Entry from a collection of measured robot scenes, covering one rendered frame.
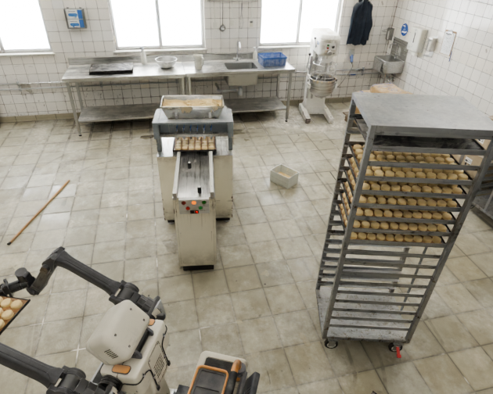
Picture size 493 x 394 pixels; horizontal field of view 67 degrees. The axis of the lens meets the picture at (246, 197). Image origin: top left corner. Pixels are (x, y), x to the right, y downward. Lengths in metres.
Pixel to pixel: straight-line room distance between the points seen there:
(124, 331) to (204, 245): 1.84
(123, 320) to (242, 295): 1.87
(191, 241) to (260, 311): 0.83
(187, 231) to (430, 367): 2.12
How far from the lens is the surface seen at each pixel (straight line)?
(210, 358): 2.06
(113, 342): 1.58
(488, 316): 3.86
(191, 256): 3.42
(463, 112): 2.33
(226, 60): 6.59
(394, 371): 3.18
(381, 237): 2.46
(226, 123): 3.46
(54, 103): 6.97
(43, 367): 1.67
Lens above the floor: 2.55
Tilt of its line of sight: 35 degrees down
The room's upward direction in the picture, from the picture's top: 2 degrees clockwise
